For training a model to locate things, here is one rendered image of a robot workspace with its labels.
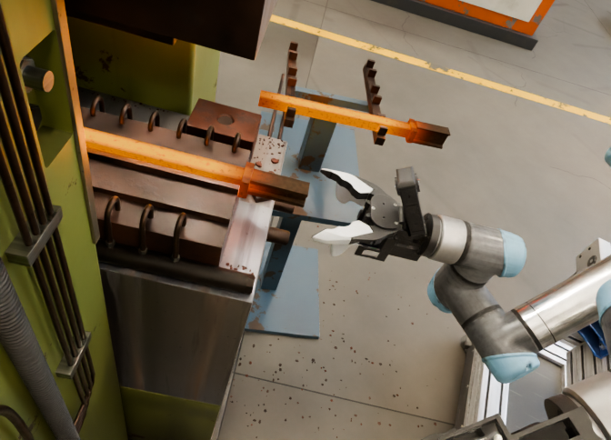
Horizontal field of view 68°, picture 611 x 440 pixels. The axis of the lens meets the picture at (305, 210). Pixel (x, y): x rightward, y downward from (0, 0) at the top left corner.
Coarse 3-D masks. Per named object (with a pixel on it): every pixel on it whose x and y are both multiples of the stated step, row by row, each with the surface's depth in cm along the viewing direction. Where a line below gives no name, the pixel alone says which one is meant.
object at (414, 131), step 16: (272, 96) 98; (288, 96) 99; (304, 112) 99; (320, 112) 99; (336, 112) 100; (352, 112) 101; (368, 128) 102; (400, 128) 101; (416, 128) 102; (432, 128) 102; (432, 144) 105
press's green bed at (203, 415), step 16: (128, 400) 101; (144, 400) 100; (160, 400) 99; (176, 400) 98; (192, 400) 97; (128, 416) 109; (144, 416) 108; (160, 416) 107; (176, 416) 106; (192, 416) 104; (208, 416) 103; (128, 432) 119; (144, 432) 117; (160, 432) 116; (176, 432) 114; (192, 432) 113; (208, 432) 111
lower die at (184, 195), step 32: (96, 128) 69; (128, 128) 71; (160, 128) 73; (96, 160) 66; (128, 160) 66; (224, 160) 72; (96, 192) 63; (128, 192) 63; (160, 192) 65; (192, 192) 66; (224, 192) 68; (128, 224) 61; (160, 224) 62; (192, 224) 64; (224, 224) 65; (192, 256) 64
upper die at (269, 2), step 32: (96, 0) 39; (128, 0) 38; (160, 0) 38; (192, 0) 38; (224, 0) 38; (256, 0) 37; (160, 32) 40; (192, 32) 40; (224, 32) 40; (256, 32) 39
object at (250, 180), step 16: (96, 144) 66; (112, 144) 66; (128, 144) 67; (144, 144) 68; (144, 160) 67; (160, 160) 66; (176, 160) 67; (192, 160) 68; (208, 160) 69; (208, 176) 68; (224, 176) 68; (240, 176) 68; (256, 176) 68; (272, 176) 69; (240, 192) 68; (256, 192) 70; (272, 192) 70; (288, 192) 68; (304, 192) 69
